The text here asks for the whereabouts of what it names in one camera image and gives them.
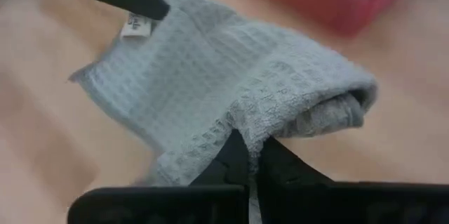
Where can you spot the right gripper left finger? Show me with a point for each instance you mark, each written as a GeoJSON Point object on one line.
{"type": "Point", "coordinates": [175, 204]}

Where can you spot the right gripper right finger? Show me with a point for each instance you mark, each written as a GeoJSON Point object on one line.
{"type": "Point", "coordinates": [315, 203]}

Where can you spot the grey microfiber towel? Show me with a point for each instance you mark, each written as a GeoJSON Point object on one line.
{"type": "Point", "coordinates": [210, 76]}

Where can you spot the translucent pink plastic bin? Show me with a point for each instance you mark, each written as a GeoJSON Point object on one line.
{"type": "Point", "coordinates": [322, 3]}

